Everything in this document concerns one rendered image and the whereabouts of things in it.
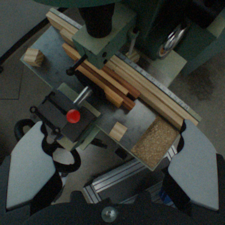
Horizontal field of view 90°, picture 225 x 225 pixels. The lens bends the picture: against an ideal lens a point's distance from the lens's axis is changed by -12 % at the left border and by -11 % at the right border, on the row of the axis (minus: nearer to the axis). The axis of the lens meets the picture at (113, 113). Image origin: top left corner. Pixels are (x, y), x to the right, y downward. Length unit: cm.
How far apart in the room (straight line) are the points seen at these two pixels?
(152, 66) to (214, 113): 127
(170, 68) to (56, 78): 45
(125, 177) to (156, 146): 80
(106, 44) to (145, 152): 29
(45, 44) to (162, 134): 49
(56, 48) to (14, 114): 129
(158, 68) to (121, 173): 87
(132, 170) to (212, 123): 104
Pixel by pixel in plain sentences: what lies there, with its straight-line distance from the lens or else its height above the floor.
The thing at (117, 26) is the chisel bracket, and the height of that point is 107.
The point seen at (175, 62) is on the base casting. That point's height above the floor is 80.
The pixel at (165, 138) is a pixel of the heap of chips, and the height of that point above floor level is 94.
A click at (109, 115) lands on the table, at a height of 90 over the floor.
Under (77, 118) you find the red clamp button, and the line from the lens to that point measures 28.
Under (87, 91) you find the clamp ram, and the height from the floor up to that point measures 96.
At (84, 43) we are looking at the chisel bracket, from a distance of 28.
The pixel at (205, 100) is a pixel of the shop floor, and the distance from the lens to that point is 168.
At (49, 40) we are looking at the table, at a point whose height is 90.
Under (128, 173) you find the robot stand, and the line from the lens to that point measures 114.
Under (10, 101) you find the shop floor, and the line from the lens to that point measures 176.
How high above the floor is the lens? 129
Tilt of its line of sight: 85 degrees down
